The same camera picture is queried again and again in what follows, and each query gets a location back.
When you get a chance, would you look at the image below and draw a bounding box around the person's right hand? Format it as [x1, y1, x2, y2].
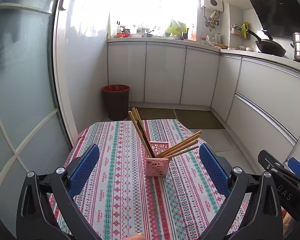
[281, 208, 292, 235]

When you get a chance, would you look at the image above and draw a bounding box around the patterned red green tablecloth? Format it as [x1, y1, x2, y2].
[68, 121, 225, 239]

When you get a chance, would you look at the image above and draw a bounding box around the wooden chopstick on table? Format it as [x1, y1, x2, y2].
[162, 139, 198, 158]
[133, 107, 154, 156]
[164, 146, 199, 158]

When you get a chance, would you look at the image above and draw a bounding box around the person's left hand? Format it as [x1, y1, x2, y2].
[121, 233, 146, 240]

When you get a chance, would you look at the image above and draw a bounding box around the green yellow item on counter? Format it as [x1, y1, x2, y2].
[165, 20, 188, 36]

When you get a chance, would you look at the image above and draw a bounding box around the dark bin with red liner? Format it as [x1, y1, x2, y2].
[102, 85, 130, 121]

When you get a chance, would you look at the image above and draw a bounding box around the black wok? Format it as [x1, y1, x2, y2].
[247, 29, 286, 57]

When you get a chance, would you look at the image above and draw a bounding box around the brown floor mat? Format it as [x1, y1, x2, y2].
[137, 107, 225, 129]

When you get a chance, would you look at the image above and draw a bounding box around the pink perforated plastic basket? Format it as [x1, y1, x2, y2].
[144, 141, 170, 177]

